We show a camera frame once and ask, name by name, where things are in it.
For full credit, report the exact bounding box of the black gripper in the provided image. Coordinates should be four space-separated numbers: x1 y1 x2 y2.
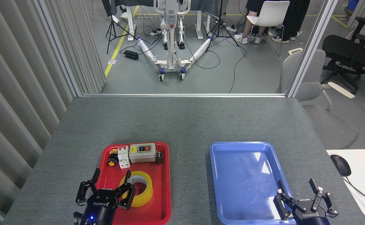
75 168 136 225
273 178 339 225

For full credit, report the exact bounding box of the yellow tape roll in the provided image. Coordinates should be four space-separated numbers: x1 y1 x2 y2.
119 171 153 208

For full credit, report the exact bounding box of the white circuit breaker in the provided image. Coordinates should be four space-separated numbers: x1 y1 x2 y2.
117 146 130 169

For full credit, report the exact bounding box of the black computer mouse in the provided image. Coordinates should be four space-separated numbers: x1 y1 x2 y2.
330 154 352 177

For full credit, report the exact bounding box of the red plastic tray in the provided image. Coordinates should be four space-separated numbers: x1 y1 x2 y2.
93 142 172 225

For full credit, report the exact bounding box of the blue plastic tray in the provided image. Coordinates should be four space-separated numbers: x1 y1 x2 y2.
210 141 297 225

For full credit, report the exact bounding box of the white desk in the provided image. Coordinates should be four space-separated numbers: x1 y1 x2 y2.
326 149 365 225

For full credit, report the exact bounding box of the grey office chair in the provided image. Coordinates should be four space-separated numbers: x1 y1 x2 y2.
276 48 359 150

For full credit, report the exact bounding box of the grey pleated partition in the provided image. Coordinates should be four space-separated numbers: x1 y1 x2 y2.
0 0 106 225

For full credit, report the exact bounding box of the white stand on wheels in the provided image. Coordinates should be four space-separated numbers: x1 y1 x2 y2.
137 0 213 82

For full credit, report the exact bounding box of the black office chair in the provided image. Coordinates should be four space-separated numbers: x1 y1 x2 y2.
322 16 365 94

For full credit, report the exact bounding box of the black tripod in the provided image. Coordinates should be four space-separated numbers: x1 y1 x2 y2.
206 0 240 53
105 0 138 54

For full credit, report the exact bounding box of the standing person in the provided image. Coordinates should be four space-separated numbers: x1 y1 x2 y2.
272 0 311 43

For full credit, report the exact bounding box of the seated person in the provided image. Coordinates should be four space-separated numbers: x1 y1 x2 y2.
234 0 267 44

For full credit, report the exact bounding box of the white plastic chair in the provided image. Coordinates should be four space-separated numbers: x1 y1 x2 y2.
244 1 290 58

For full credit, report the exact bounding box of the grey table with white legs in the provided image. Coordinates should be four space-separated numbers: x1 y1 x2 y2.
111 0 230 41

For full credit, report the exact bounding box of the grey push button switch box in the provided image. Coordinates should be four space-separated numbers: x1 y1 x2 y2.
129 143 157 163

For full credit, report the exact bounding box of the black mouse cable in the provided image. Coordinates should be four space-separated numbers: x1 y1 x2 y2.
345 176 365 211

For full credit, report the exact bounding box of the silver frame rail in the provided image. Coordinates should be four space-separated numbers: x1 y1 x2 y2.
82 93 287 98

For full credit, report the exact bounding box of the black floor cable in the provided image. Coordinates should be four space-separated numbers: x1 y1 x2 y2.
229 47 248 93

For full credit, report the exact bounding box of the silver frame post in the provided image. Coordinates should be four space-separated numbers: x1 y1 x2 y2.
285 0 339 98
34 0 84 97

